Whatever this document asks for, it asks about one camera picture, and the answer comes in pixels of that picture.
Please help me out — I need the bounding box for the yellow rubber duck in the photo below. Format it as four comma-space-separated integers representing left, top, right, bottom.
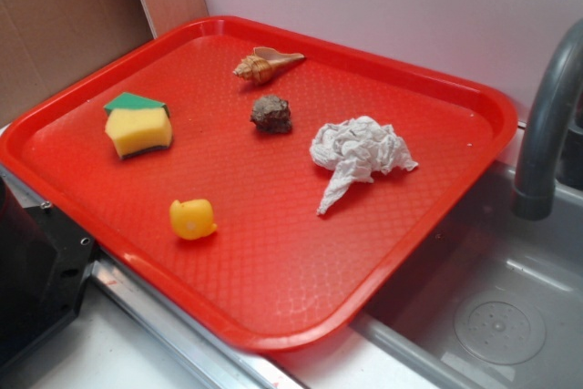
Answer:
169, 199, 218, 241

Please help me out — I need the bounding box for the red plastic tray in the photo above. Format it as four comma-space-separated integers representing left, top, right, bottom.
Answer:
1, 16, 517, 352

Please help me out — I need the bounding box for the brown rock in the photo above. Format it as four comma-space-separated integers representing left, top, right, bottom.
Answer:
250, 95, 292, 134

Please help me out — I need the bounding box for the crumpled white paper towel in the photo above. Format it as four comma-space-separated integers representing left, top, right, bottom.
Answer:
310, 116, 418, 215

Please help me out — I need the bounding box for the tan spiral seashell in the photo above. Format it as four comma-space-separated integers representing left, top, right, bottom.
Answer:
232, 46, 306, 85

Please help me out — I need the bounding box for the yellow green sponge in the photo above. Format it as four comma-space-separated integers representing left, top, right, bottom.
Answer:
104, 92, 173, 159

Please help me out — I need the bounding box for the grey sink basin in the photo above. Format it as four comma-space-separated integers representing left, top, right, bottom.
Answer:
273, 136, 582, 388

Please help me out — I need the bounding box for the black box with screws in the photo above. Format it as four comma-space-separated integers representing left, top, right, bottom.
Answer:
1, 182, 97, 374

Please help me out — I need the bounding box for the brown cardboard sheet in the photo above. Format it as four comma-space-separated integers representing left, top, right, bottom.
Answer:
1, 0, 208, 125

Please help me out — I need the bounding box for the grey faucet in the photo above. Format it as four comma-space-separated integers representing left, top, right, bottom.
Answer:
511, 21, 582, 220

